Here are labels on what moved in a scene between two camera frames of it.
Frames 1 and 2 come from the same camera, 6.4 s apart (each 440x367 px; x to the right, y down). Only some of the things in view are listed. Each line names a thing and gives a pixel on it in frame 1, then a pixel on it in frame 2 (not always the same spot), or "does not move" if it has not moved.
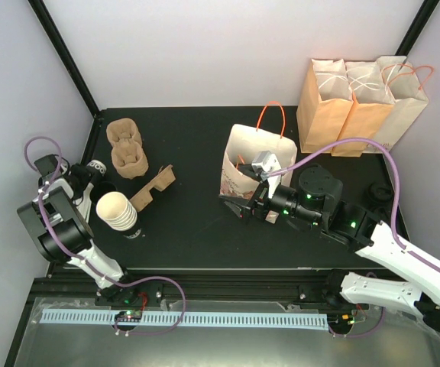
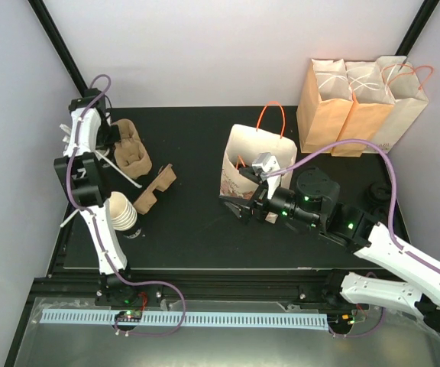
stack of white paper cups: x=117 y=210 does not move
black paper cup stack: x=131 y=233 does not move
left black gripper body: x=82 y=179 -> x=106 y=138
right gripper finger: x=237 y=209 does not move
